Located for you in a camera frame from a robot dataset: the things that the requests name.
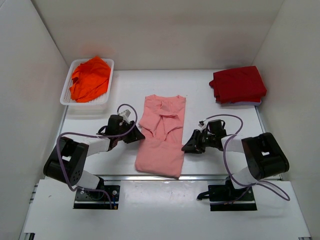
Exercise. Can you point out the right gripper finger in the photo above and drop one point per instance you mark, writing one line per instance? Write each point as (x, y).
(194, 139)
(191, 148)

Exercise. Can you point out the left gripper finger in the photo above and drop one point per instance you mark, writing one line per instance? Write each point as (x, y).
(127, 139)
(134, 131)

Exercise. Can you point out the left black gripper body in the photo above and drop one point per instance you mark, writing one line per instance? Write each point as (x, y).
(125, 127)

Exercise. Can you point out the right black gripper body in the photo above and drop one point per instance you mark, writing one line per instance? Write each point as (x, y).
(206, 141)

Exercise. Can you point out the pink polo shirt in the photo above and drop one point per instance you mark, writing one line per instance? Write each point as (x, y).
(162, 122)

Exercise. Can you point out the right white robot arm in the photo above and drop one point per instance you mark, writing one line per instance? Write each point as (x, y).
(263, 155)

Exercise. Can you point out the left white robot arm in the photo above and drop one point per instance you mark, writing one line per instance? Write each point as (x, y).
(67, 160)

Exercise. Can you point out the white tray under red shirt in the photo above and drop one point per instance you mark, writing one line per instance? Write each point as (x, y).
(244, 103)

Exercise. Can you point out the orange t shirt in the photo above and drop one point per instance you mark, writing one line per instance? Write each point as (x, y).
(90, 80)

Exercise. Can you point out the white plastic basket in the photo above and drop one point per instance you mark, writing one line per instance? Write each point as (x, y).
(98, 103)

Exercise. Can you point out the folded red t shirt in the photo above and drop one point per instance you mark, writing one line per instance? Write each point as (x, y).
(235, 85)

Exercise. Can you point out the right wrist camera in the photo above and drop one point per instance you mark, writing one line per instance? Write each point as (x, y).
(203, 125)

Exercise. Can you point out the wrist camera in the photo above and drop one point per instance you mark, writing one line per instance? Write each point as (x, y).
(203, 125)
(126, 114)

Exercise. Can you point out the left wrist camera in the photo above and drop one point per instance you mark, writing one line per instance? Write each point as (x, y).
(126, 114)

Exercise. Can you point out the aluminium table rail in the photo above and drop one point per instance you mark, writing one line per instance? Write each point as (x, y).
(192, 177)

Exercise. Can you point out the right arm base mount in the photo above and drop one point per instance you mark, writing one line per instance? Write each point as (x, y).
(225, 198)

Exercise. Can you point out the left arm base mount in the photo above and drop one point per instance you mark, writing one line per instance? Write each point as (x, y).
(90, 200)

